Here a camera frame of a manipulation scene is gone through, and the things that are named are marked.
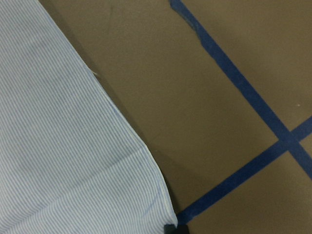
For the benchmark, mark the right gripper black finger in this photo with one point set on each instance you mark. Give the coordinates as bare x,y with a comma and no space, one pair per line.
179,229

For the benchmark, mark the light blue striped shirt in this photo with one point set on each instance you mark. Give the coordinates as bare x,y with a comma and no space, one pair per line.
70,163

